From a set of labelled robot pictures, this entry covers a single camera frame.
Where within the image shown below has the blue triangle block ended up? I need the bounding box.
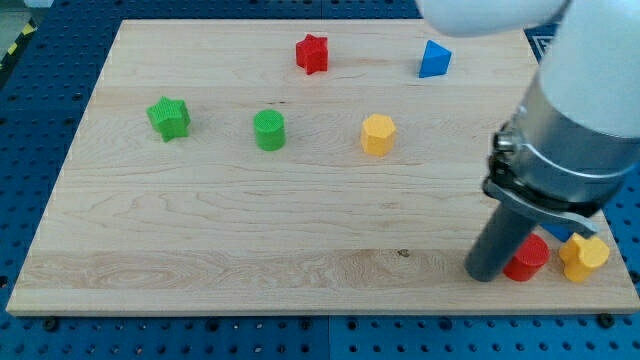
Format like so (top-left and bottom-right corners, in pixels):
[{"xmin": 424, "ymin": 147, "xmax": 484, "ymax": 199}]
[{"xmin": 418, "ymin": 40, "xmax": 452, "ymax": 78}]

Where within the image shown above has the red cylinder block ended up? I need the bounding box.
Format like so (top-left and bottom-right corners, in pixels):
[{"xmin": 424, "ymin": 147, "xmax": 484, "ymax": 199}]
[{"xmin": 503, "ymin": 233, "xmax": 550, "ymax": 282}]

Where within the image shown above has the yellow hexagon block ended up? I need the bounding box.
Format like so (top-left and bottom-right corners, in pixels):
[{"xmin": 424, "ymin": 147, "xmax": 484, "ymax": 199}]
[{"xmin": 360, "ymin": 114, "xmax": 396, "ymax": 157}]

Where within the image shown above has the blue block behind arm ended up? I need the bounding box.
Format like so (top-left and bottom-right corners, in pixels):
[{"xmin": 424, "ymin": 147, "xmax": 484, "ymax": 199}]
[{"xmin": 540, "ymin": 224, "xmax": 573, "ymax": 242}]

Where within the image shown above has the yellow clover block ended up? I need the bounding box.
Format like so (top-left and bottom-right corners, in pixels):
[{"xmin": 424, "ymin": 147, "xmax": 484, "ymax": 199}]
[{"xmin": 558, "ymin": 233, "xmax": 610, "ymax": 283}]

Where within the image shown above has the green star block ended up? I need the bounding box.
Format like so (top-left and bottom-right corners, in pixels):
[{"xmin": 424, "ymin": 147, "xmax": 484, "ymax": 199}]
[{"xmin": 146, "ymin": 96, "xmax": 191, "ymax": 142}]

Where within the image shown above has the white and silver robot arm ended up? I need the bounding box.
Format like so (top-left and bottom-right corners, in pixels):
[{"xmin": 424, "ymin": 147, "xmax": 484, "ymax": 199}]
[{"xmin": 416, "ymin": 0, "xmax": 639, "ymax": 237}]

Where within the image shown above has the green cylinder block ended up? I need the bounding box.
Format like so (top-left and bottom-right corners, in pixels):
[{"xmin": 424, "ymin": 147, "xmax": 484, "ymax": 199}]
[{"xmin": 253, "ymin": 109, "xmax": 286, "ymax": 151}]

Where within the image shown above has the red star block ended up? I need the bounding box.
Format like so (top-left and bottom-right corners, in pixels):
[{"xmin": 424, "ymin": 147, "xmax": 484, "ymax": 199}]
[{"xmin": 295, "ymin": 34, "xmax": 329, "ymax": 75}]

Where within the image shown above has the wooden board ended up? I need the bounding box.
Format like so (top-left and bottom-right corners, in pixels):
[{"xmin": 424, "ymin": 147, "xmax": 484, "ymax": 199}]
[{"xmin": 7, "ymin": 20, "xmax": 639, "ymax": 316}]

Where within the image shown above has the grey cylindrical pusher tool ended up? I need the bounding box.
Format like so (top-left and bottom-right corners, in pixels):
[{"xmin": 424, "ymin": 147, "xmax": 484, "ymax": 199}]
[{"xmin": 464, "ymin": 204, "xmax": 537, "ymax": 282}]

